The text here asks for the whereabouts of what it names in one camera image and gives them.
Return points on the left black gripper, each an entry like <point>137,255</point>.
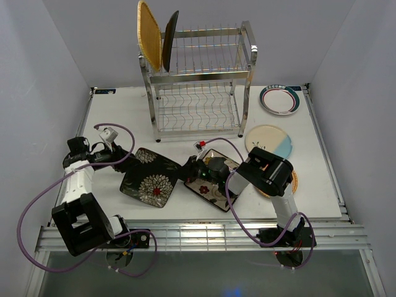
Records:
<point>117,153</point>

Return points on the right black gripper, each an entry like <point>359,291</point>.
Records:
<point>187,171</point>

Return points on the beige floral square plate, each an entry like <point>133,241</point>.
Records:
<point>210,183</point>

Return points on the black floral square plate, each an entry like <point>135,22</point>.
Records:
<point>150,178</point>
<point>168,40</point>

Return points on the square woven bamboo plate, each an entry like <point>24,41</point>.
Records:
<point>149,36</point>

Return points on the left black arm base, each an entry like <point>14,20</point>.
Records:
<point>139,239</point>

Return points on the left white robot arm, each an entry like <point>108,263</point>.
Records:
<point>81,222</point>

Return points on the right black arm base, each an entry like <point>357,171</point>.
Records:
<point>301,238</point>

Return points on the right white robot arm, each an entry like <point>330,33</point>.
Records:
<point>266,171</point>

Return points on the steel two-tier dish rack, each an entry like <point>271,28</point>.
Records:
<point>207,89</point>

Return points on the left blue table label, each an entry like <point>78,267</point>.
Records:
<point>105,91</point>

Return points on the blue table label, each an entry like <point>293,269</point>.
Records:
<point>295,88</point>
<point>105,91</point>

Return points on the cream and blue round plate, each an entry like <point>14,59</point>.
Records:
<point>270,138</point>

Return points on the round woven bamboo plate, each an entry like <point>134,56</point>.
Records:
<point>294,185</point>

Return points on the white plate teal red rim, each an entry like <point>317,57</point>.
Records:
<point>279,100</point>

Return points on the right blue table label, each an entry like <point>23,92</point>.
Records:
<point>295,88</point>

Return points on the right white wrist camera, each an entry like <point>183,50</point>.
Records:
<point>202,148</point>

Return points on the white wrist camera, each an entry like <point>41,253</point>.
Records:
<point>202,148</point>
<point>108,136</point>

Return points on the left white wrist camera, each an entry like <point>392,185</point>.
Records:
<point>108,136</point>

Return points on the aluminium front rail frame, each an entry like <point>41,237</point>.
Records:
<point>220,260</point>

